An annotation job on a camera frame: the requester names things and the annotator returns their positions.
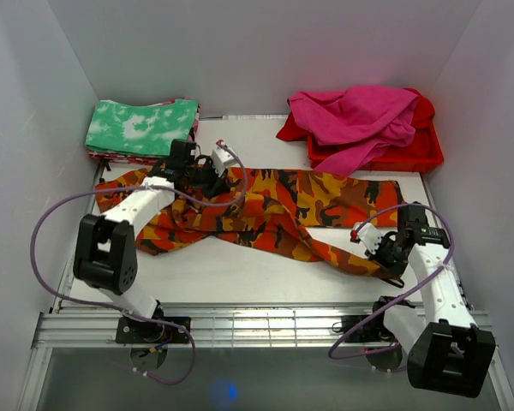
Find orange camouflage trousers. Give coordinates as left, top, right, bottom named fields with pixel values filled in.
left=94, top=165, right=406, bottom=289

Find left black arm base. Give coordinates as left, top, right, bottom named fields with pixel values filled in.
left=114, top=317, right=188, bottom=345

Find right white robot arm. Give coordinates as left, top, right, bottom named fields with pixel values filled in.
left=352, top=203, right=496, bottom=398

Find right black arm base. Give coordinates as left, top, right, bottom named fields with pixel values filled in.
left=332, top=313, right=415, bottom=346

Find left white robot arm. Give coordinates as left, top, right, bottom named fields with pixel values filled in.
left=73, top=140, right=241, bottom=343

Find pink patterned folded trousers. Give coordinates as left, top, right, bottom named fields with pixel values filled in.
left=85, top=98, right=202, bottom=166

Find red plastic tray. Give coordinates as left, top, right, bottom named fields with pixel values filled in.
left=307, top=118, right=444, bottom=173

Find red garment in tray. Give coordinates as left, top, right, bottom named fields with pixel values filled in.
left=277, top=86, right=434, bottom=146

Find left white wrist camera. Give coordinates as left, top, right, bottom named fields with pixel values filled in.
left=211, top=140, right=238, bottom=176

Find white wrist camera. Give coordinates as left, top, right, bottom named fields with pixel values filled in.
left=211, top=140, right=238, bottom=176
left=350, top=222, right=383, bottom=255

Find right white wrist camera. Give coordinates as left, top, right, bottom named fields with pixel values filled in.
left=350, top=222, right=383, bottom=255

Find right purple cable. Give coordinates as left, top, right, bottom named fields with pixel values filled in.
left=327, top=203, right=456, bottom=372

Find purple cable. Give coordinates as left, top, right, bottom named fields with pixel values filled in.
left=29, top=147, right=249, bottom=385
left=327, top=203, right=456, bottom=372

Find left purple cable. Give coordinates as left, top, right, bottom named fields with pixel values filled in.
left=29, top=147, right=249, bottom=385

